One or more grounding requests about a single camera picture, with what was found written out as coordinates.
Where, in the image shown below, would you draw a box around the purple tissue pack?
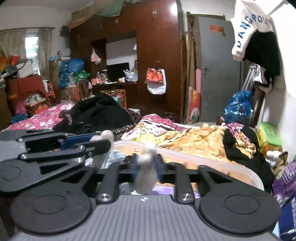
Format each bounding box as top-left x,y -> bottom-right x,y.
152,182 -> 201,199

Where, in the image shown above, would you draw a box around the plush doll striped clothes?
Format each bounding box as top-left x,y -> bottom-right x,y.
84,129 -> 160,195

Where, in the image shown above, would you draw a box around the white plastic basket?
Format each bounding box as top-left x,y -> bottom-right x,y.
112,141 -> 264,190

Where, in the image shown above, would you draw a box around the pink floral bedding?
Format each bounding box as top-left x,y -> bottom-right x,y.
1,102 -> 74,132

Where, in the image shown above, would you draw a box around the black clothes pile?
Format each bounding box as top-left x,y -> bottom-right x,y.
53,92 -> 134,135

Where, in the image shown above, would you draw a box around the yellow orange blanket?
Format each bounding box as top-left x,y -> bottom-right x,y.
121,114 -> 257,166

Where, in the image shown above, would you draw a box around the red cabinet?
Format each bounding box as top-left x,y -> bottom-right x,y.
6,74 -> 46,111

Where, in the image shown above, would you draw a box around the red poster bag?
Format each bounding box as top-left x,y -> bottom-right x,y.
186,87 -> 201,123

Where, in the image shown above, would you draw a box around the black television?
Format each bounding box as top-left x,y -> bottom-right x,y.
106,62 -> 130,82

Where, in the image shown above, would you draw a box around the blue plastic bag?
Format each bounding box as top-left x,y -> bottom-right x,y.
223,90 -> 253,125

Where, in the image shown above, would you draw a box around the orange white hanging bag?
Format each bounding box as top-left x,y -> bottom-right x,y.
145,68 -> 167,95

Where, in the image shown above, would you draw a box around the green yellow box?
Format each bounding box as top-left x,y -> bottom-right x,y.
256,122 -> 282,151

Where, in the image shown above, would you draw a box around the red brown wooden wardrobe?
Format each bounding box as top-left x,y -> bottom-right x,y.
70,1 -> 184,117

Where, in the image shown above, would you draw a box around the grey metal door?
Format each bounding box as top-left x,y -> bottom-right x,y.
198,17 -> 241,122

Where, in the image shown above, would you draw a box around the window curtain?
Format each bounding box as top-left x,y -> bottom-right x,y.
38,28 -> 52,79

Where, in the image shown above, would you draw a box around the purple plastic bag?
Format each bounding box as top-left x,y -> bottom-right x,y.
273,159 -> 295,207

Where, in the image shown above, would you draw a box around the blue shopping bag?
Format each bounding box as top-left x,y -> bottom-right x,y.
279,197 -> 296,240

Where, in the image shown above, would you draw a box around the black hanging garment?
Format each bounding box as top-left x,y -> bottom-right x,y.
243,30 -> 280,87

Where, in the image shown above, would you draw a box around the white hoodie blue letters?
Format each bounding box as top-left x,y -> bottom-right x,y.
231,1 -> 274,62

